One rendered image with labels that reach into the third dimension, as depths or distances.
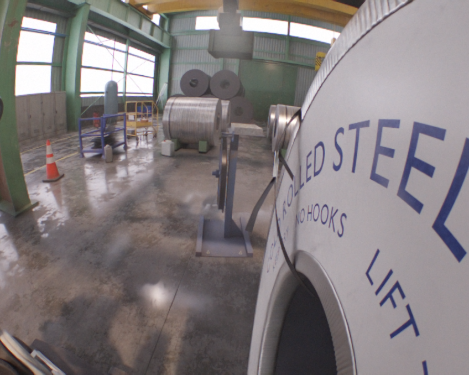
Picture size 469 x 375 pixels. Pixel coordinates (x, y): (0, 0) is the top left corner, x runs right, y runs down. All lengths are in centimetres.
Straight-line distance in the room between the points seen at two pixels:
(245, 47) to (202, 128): 407
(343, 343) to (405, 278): 9
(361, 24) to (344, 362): 32
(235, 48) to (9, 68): 286
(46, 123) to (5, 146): 811
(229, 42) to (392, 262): 99
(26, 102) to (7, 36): 745
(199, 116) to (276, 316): 467
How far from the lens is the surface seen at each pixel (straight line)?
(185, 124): 507
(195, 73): 1163
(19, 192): 336
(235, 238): 206
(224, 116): 718
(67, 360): 129
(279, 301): 59
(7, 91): 324
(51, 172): 426
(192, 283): 163
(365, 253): 19
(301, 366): 74
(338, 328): 23
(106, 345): 144
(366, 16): 25
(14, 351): 45
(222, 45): 103
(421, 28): 18
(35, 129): 1086
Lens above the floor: 122
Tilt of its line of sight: 22 degrees down
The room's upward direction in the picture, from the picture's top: 5 degrees clockwise
